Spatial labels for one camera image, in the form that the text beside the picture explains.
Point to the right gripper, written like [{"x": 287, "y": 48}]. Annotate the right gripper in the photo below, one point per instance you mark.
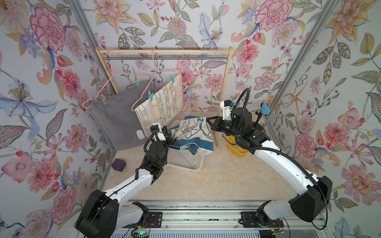
[{"x": 218, "y": 127}]

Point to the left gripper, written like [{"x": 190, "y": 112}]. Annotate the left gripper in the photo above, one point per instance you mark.
[{"x": 168, "y": 139}]

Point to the pink wire hanger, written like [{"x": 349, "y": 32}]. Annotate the pink wire hanger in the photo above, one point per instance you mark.
[
  {"x": 153, "y": 52},
  {"x": 186, "y": 107},
  {"x": 110, "y": 72}
]

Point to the cream blue cartoon towel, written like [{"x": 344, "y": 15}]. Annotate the cream blue cartoon towel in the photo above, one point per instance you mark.
[{"x": 194, "y": 135}]

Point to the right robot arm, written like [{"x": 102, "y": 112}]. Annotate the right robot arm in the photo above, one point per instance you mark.
[{"x": 312, "y": 192}]

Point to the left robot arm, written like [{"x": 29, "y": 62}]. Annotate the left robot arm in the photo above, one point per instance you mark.
[{"x": 107, "y": 211}]

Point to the white perforated plastic basket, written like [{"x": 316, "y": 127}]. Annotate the white perforated plastic basket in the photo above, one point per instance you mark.
[{"x": 185, "y": 160}]

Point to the yellow plastic bin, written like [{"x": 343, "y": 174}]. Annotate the yellow plastic bin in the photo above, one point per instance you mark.
[{"x": 235, "y": 148}]

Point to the pastel striped bunny towel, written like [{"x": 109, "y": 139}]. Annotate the pastel striped bunny towel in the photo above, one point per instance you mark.
[{"x": 166, "y": 102}]

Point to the black stand blue knob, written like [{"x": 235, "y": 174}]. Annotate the black stand blue knob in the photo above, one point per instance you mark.
[{"x": 264, "y": 111}]

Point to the teal clothespin on striped towel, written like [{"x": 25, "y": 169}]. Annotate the teal clothespin on striped towel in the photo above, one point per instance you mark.
[{"x": 150, "y": 96}]

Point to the purple cube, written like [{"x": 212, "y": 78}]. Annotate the purple cube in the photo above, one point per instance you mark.
[{"x": 118, "y": 165}]

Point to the grey terry towel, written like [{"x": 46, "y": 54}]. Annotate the grey terry towel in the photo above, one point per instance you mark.
[{"x": 118, "y": 123}]

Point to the teal clothespin on grey towel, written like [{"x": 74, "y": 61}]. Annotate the teal clothespin on grey towel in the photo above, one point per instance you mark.
[{"x": 137, "y": 84}]

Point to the wooden clothes rack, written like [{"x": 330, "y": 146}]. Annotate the wooden clothes rack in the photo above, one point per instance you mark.
[{"x": 204, "y": 73}]

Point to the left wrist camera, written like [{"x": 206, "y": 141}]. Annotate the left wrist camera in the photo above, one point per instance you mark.
[{"x": 154, "y": 129}]

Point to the metal linear rail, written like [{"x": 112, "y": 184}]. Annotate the metal linear rail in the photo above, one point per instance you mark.
[{"x": 166, "y": 216}]

